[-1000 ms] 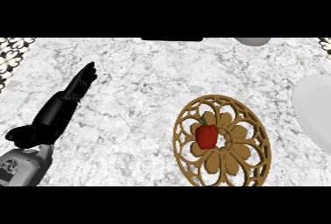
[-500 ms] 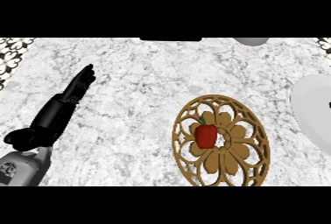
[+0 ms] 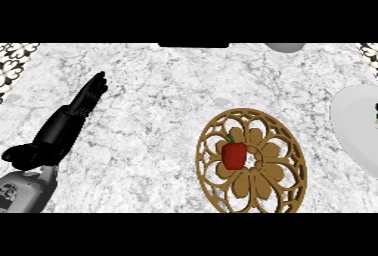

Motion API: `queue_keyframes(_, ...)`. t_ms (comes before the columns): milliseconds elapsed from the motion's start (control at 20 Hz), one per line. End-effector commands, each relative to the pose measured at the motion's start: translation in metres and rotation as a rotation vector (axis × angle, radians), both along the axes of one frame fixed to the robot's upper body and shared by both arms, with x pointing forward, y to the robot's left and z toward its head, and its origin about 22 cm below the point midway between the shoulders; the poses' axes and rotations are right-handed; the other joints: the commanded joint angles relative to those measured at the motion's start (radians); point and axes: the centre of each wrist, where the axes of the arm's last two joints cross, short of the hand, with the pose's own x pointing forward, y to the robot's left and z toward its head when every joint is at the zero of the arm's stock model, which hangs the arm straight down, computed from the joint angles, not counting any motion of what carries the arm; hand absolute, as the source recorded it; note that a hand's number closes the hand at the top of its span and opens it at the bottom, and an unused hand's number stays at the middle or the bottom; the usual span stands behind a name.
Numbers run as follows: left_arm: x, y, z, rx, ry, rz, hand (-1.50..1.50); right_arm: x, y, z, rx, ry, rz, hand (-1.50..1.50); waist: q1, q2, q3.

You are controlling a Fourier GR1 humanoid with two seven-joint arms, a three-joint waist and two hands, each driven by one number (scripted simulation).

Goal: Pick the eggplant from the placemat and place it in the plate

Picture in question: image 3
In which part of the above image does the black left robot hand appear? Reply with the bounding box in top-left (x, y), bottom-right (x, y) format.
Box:
top-left (0, 70), bottom-right (109, 172)

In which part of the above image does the brown openwork round placemat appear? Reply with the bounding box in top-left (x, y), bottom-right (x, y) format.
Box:
top-left (194, 107), bottom-right (308, 214)

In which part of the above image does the white plate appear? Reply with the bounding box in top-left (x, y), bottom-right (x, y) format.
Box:
top-left (327, 83), bottom-right (378, 178)

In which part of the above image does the black white patterned tile panel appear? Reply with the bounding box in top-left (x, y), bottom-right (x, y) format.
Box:
top-left (0, 42), bottom-right (42, 104)
top-left (357, 42), bottom-right (378, 78)

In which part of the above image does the red bell pepper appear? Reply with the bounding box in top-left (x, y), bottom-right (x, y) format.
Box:
top-left (219, 134), bottom-right (247, 171)

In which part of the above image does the black appliance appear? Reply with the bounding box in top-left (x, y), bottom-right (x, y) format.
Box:
top-left (156, 42), bottom-right (230, 49)

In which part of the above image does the grey rounded object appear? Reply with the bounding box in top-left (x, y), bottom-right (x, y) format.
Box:
top-left (264, 42), bottom-right (306, 53)

